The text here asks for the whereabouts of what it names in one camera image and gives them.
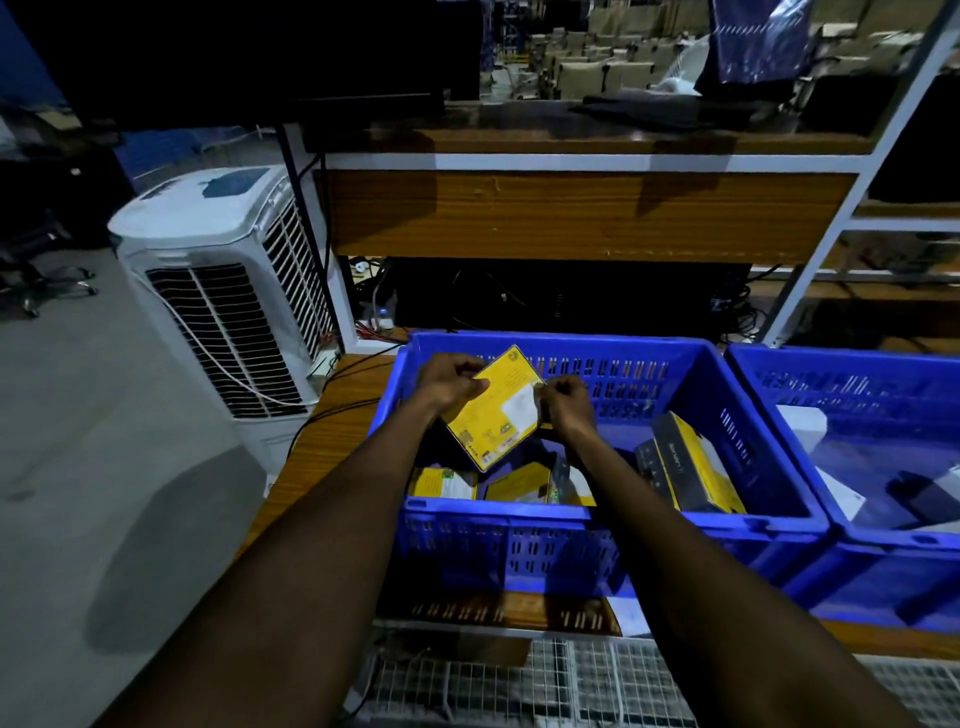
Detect person's right hand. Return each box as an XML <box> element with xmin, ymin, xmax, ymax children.
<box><xmin>533</xmin><ymin>374</ymin><xmax>600</xmax><ymax>444</ymax></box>

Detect person's left hand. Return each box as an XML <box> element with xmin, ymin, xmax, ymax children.
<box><xmin>413</xmin><ymin>352</ymin><xmax>491</xmax><ymax>416</ymax></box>

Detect person's left forearm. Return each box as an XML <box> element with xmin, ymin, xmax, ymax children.
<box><xmin>97</xmin><ymin>397</ymin><xmax>451</xmax><ymax>728</ymax></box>

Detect person's right forearm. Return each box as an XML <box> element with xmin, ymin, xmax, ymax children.
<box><xmin>573</xmin><ymin>431</ymin><xmax>920</xmax><ymax>728</ymax></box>

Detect blue plastic crate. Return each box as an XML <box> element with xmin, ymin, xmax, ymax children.
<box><xmin>369</xmin><ymin>330</ymin><xmax>830</xmax><ymax>601</ymax></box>
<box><xmin>726</xmin><ymin>342</ymin><xmax>960</xmax><ymax>635</ymax></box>

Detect black and yellow product box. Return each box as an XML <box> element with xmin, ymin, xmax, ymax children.
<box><xmin>634</xmin><ymin>411</ymin><xmax>748</xmax><ymax>516</ymax></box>

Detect wooden shelf board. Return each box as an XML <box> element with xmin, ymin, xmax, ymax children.
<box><xmin>327</xmin><ymin>127</ymin><xmax>875</xmax><ymax>265</ymax></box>

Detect white air cooler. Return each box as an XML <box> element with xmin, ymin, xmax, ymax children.
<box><xmin>108</xmin><ymin>165</ymin><xmax>346</xmax><ymax>492</ymax></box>

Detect white box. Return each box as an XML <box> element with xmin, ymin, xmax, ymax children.
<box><xmin>776</xmin><ymin>405</ymin><xmax>867</xmax><ymax>524</ymax></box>

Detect group of beige chairs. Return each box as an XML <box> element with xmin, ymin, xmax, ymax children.
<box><xmin>525</xmin><ymin>3</ymin><xmax>714</xmax><ymax>100</ymax></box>

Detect blue plastic bag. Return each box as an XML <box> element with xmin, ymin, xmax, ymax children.
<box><xmin>705</xmin><ymin>0</ymin><xmax>815</xmax><ymax>85</ymax></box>

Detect black office chair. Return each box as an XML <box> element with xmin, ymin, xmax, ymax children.
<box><xmin>0</xmin><ymin>217</ymin><xmax>99</xmax><ymax>320</ymax></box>

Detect black cable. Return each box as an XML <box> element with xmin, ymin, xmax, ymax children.
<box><xmin>285</xmin><ymin>341</ymin><xmax>410</xmax><ymax>462</ymax></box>

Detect white wire mesh basket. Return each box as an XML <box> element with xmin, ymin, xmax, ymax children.
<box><xmin>352</xmin><ymin>622</ymin><xmax>960</xmax><ymax>728</ymax></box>

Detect white metal rack frame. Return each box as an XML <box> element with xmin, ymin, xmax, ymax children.
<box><xmin>285</xmin><ymin>0</ymin><xmax>960</xmax><ymax>354</ymax></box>

